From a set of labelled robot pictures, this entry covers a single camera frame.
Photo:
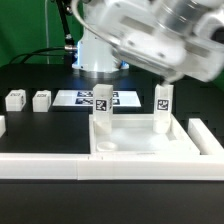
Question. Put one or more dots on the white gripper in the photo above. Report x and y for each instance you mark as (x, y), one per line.
(169, 37)

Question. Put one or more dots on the white square table top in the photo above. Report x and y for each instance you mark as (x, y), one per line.
(133, 134)

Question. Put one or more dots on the white sheet with markers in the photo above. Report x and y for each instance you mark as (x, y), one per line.
(85, 98)

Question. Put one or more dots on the white U-shaped obstacle fence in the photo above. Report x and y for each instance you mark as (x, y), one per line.
(208, 165)

